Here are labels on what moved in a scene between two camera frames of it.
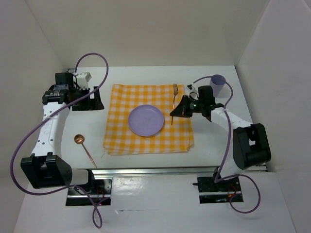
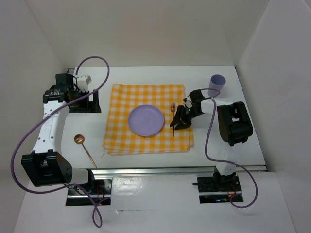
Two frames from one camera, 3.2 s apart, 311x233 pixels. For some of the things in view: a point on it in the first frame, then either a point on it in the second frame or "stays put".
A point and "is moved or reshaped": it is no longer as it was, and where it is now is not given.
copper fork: x=175 y=91 is moved or reshaped
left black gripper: x=91 y=104 stays put
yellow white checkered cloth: x=176 y=135 stays put
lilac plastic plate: x=146 y=120 stays put
